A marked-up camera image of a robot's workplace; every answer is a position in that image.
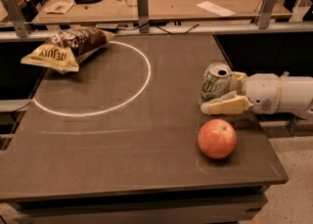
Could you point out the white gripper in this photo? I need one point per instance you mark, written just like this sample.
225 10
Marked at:
262 92

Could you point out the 7up soda can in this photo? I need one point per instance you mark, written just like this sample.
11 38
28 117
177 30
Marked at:
216 82

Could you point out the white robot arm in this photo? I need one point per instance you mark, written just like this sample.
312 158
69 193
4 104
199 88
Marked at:
295 95

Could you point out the red apple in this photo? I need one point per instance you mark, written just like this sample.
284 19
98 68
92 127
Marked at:
217 138

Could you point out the small white paper sheet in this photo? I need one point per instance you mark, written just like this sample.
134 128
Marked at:
208 7

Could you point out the brown yellow chip bag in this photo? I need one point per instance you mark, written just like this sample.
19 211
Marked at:
65 50

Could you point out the small paper card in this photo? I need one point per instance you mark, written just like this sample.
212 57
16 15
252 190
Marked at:
58 8

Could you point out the right metal bracket post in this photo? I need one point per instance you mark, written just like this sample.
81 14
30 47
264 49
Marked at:
265 13

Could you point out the metal bracket post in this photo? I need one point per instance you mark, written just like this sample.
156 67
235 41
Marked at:
143 15
22 29
265 13

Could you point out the middle metal bracket post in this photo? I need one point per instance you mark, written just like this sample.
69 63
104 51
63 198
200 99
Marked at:
143 15

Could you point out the left metal bracket post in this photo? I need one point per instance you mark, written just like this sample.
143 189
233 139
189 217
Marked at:
22 29

